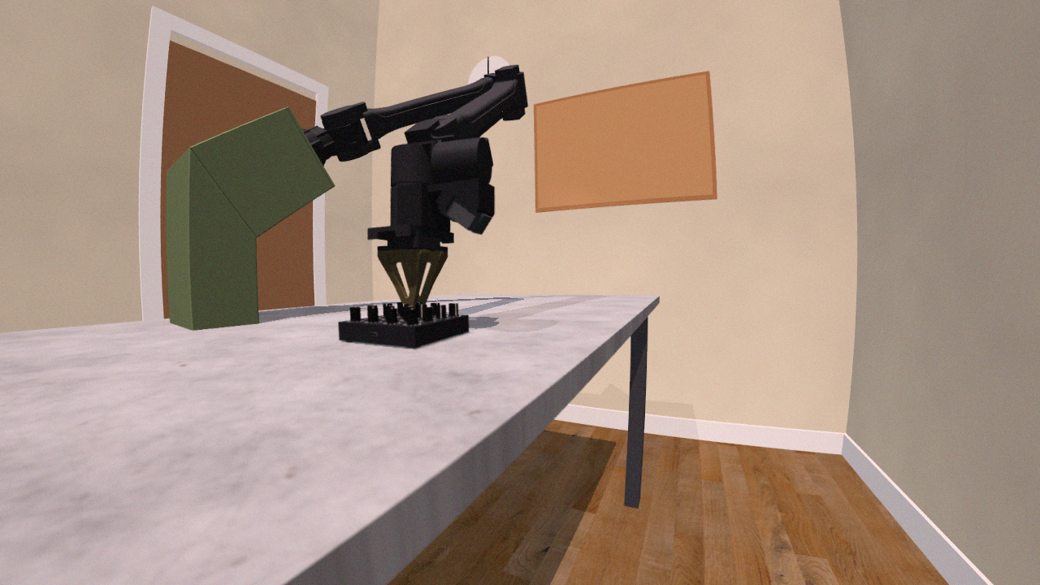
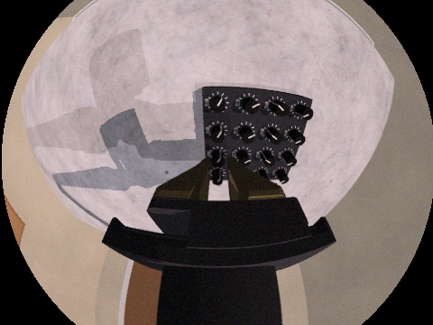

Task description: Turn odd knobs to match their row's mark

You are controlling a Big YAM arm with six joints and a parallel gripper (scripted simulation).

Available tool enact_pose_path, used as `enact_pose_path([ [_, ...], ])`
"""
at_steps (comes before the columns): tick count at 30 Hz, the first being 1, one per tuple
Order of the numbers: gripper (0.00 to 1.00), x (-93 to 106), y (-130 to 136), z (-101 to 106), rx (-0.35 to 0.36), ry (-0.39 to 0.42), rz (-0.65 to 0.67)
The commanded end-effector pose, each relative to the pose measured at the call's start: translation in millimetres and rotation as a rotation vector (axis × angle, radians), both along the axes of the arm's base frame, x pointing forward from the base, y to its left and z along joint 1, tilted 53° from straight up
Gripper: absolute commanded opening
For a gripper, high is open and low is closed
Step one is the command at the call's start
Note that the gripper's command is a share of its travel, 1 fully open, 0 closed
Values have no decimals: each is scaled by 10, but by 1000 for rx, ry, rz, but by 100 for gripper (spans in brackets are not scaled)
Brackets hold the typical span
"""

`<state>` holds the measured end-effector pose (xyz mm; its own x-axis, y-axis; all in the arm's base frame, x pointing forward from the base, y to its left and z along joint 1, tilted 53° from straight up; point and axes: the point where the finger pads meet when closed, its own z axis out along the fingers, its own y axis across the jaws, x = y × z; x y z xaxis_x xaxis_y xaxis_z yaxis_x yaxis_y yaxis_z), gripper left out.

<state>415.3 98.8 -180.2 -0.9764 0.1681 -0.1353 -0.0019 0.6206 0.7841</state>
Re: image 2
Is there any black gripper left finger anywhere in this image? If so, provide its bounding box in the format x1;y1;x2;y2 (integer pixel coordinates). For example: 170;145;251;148
152;156;210;200

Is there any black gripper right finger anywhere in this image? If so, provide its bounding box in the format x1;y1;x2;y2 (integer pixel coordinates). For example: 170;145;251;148
227;156;286;200

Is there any black knob box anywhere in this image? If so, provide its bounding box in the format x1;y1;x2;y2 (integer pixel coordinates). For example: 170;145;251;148
202;87;313;185

